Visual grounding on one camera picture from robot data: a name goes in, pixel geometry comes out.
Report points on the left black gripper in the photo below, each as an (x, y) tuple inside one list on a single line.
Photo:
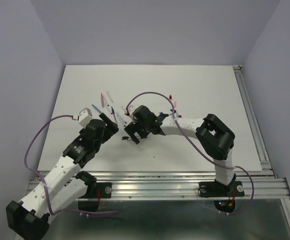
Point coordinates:
[(112, 126)]

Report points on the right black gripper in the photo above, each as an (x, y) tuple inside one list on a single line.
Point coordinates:
[(131, 128)]

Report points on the light blue highlighter pen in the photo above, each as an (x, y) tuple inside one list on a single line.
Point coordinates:
[(97, 109)]

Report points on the pink highlighter pen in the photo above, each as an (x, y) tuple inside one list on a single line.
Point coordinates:
[(102, 101)]

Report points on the blue gel pen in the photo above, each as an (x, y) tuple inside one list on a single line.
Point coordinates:
[(113, 113)]

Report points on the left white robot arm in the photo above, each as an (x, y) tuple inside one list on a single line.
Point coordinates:
[(31, 216)]

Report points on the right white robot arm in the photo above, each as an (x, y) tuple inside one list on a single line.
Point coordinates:
[(214, 136)]

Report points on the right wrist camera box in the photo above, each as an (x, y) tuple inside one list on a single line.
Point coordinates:
[(129, 111)]

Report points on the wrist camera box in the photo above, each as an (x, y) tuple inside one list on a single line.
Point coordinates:
[(129, 111), (84, 117)]

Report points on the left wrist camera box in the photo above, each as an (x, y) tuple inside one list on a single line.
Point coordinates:
[(84, 117)]

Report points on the aluminium front rail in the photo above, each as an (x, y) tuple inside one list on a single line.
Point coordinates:
[(141, 186)]

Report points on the aluminium rail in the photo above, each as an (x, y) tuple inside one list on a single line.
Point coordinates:
[(141, 186), (267, 169)]

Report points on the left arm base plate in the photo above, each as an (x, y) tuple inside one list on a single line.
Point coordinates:
[(97, 190)]

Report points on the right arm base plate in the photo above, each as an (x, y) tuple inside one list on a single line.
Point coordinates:
[(213, 189)]

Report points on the aluminium right rail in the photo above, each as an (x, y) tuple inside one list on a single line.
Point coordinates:
[(267, 169)]

